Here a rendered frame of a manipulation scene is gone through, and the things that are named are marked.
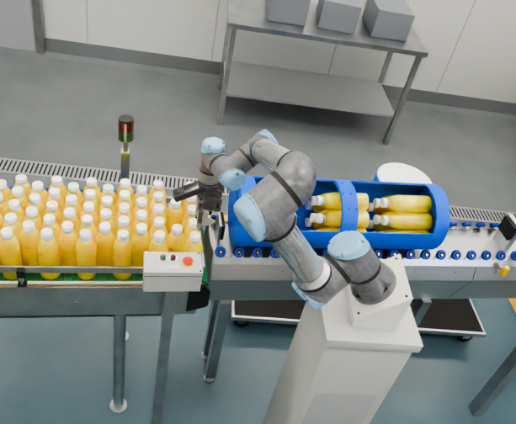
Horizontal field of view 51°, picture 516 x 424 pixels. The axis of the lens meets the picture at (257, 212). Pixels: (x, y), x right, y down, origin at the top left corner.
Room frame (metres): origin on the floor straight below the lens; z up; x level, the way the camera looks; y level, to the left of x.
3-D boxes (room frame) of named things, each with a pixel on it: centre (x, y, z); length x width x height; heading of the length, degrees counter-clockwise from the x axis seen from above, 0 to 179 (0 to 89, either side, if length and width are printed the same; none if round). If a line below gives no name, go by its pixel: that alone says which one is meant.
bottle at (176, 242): (1.47, 0.28, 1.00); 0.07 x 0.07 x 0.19
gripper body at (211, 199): (1.47, 0.18, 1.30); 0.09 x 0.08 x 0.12; 107
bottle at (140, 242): (1.43, 0.40, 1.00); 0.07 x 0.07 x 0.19
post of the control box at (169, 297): (1.30, 0.25, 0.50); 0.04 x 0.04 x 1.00; 17
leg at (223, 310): (1.60, 0.05, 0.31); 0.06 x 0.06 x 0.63; 17
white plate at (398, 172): (2.24, -0.66, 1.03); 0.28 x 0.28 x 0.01
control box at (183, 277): (1.30, 0.25, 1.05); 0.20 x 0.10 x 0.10; 107
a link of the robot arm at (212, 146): (1.46, 0.18, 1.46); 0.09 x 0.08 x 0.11; 42
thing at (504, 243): (2.04, -1.14, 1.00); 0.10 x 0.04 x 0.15; 17
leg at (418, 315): (1.89, -0.89, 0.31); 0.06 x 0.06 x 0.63; 17
